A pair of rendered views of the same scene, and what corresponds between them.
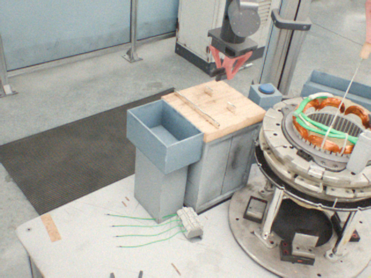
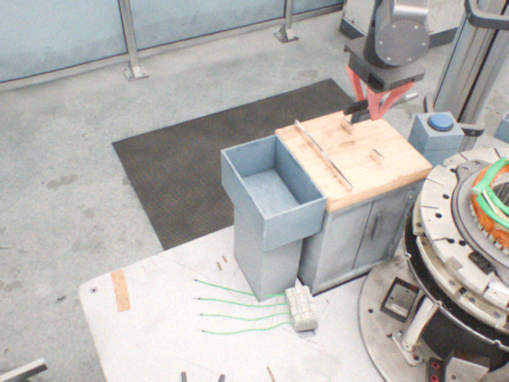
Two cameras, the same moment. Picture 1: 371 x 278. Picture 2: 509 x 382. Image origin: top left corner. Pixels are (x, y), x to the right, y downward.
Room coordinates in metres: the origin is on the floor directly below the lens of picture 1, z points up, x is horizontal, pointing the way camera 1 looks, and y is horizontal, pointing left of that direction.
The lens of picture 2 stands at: (0.31, -0.05, 1.62)
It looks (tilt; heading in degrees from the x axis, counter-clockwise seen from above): 47 degrees down; 15
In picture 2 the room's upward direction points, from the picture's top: 3 degrees clockwise
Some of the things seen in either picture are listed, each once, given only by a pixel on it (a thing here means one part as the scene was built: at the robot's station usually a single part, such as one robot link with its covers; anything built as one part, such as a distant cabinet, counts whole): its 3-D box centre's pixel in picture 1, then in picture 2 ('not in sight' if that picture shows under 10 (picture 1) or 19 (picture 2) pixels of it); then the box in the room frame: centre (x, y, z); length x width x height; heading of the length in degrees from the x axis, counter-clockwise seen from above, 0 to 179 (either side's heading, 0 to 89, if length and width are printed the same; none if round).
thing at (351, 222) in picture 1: (349, 226); not in sight; (0.77, -0.41, 0.91); 0.02 x 0.02 x 0.21
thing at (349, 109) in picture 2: (217, 72); (355, 107); (0.93, -0.04, 1.18); 0.04 x 0.01 x 0.02; 132
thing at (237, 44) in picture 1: (234, 29); (387, 44); (0.93, -0.07, 1.29); 0.10 x 0.07 x 0.07; 43
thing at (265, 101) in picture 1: (257, 125); (421, 170); (1.14, -0.20, 0.91); 0.07 x 0.07 x 0.25; 24
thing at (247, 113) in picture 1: (213, 108); (350, 153); (0.98, -0.05, 1.05); 0.20 x 0.19 x 0.02; 132
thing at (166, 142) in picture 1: (160, 165); (267, 228); (0.87, 0.06, 0.92); 0.17 x 0.11 x 0.28; 42
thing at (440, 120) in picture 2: (266, 87); (441, 120); (1.14, -0.20, 1.04); 0.04 x 0.04 x 0.01
